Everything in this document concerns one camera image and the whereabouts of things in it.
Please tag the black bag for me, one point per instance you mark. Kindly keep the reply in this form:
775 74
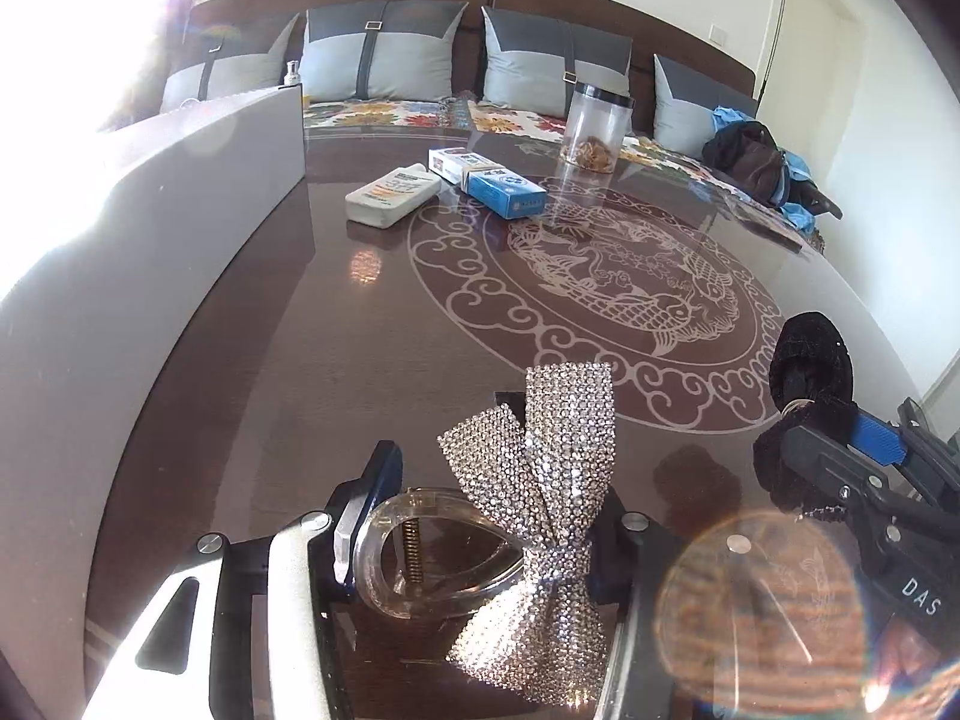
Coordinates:
750 157

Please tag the dark bag with blue cloth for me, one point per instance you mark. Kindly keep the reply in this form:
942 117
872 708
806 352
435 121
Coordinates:
799 169

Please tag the patterned brown desktop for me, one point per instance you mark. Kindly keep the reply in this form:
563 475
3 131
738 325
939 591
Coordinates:
300 352

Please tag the blue cardboard box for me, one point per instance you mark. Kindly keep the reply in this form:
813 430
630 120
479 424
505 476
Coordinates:
502 191

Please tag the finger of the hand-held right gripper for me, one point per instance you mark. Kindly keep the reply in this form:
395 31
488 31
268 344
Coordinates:
832 472
881 439

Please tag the white door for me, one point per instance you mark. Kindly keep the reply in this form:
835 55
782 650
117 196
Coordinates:
817 52

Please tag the white flat bottle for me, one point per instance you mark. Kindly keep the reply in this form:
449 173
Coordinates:
390 195

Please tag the large black velvet scrunchie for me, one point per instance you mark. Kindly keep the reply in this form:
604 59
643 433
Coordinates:
810 367

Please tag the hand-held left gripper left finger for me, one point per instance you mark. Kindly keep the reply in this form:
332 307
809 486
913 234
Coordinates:
382 480

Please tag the rhinestone bow hair clip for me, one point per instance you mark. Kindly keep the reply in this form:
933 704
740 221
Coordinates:
555 465

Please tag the thin curved lamp pole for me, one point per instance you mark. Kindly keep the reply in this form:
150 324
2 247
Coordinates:
766 52

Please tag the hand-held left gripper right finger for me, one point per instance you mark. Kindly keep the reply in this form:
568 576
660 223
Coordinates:
626 544

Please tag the small white pump bottle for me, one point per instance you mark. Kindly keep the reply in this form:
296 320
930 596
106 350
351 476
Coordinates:
291 75

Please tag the white cardboard box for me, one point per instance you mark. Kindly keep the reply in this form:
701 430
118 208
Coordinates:
457 161

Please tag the clear jar with black lid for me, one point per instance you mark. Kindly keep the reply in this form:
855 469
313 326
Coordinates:
596 127

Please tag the white wall switch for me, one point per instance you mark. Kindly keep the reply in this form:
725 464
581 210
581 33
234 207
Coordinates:
718 35

